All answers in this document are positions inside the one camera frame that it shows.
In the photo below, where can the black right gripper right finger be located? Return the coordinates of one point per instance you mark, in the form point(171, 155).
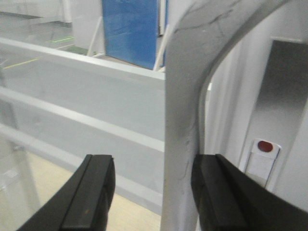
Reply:
point(228, 200)

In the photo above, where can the white latch with red dot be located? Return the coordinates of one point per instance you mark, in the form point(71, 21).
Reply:
point(258, 160)

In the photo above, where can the blue panel board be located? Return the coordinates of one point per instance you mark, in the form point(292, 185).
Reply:
point(131, 29)

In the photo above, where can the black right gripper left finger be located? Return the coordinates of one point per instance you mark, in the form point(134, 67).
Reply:
point(83, 202)

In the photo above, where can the grey curved door handle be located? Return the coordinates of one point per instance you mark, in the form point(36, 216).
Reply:
point(199, 42)

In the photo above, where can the white framed sliding glass door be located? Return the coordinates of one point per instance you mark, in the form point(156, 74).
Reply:
point(56, 107)

